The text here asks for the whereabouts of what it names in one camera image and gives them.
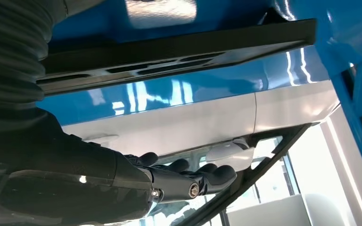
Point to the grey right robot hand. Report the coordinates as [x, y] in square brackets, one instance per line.
[59, 187]

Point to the white car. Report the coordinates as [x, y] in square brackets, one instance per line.
[184, 124]

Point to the blue steel shelf rack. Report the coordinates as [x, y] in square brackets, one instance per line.
[199, 87]

